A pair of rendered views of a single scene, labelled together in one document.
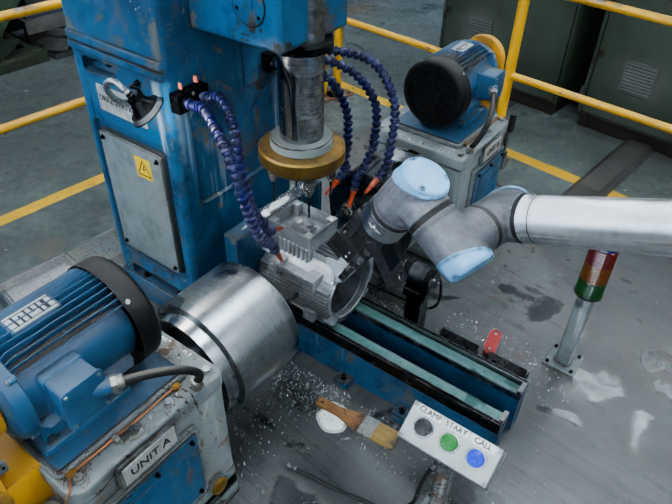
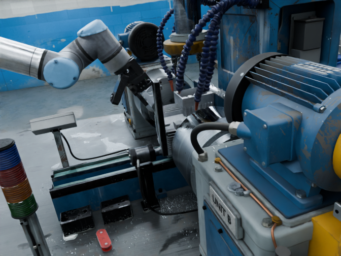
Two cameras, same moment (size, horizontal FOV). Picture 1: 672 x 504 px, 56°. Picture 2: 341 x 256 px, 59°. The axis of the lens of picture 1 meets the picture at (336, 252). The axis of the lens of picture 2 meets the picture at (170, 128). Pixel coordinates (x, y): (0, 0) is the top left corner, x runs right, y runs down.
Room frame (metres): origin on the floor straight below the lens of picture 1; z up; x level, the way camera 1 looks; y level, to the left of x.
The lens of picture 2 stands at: (1.74, -0.80, 1.49)
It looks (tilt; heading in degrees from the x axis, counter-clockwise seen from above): 24 degrees down; 130
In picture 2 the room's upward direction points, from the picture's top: 6 degrees counter-clockwise
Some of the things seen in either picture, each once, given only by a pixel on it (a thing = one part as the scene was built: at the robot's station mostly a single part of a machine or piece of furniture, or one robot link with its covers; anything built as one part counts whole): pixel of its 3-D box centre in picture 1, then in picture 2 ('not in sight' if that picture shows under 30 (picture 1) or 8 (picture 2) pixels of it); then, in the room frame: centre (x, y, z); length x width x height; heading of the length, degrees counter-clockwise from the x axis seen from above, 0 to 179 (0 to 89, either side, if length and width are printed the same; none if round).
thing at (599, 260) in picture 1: (602, 253); (10, 172); (1.05, -0.57, 1.14); 0.06 x 0.06 x 0.04
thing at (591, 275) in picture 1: (596, 269); (16, 188); (1.05, -0.57, 1.10); 0.06 x 0.06 x 0.04
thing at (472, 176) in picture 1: (439, 174); (285, 240); (1.60, -0.30, 0.99); 0.35 x 0.31 x 0.37; 145
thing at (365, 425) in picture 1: (356, 420); not in sight; (0.85, -0.06, 0.80); 0.21 x 0.05 x 0.01; 59
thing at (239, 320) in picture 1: (205, 352); (160, 95); (0.83, 0.25, 1.04); 0.37 x 0.25 x 0.25; 145
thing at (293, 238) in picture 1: (303, 231); (193, 101); (1.14, 0.08, 1.11); 0.12 x 0.11 x 0.07; 54
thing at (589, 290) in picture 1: (591, 284); (22, 203); (1.05, -0.57, 1.05); 0.06 x 0.06 x 0.04
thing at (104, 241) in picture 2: (492, 343); (104, 240); (1.09, -0.40, 0.81); 0.09 x 0.03 x 0.02; 154
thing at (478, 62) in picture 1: (463, 120); (289, 188); (1.62, -0.35, 1.16); 0.33 x 0.26 x 0.42; 145
